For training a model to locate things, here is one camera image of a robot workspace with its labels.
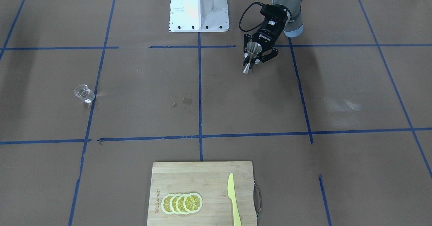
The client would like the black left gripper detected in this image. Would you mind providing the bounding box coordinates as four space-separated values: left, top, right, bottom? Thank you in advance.
243 17 287 66

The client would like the steel jigger measuring cup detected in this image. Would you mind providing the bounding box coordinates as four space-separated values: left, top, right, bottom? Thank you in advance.
243 42 262 74

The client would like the clear glass beaker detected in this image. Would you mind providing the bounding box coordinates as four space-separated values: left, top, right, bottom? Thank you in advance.
74 84 95 104

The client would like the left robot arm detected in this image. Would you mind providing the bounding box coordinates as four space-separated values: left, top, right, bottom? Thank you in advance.
243 0 431 72

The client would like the bamboo cutting board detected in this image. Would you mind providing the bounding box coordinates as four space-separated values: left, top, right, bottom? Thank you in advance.
146 161 258 226

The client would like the yellow plastic knife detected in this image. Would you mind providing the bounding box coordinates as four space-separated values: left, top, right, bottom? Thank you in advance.
227 173 242 226

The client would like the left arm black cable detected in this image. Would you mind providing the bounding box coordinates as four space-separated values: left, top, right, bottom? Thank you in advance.
239 2 270 32

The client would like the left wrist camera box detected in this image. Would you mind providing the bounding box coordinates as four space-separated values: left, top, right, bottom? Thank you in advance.
260 4 292 25

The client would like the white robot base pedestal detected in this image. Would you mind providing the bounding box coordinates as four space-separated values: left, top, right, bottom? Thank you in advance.
169 0 230 33

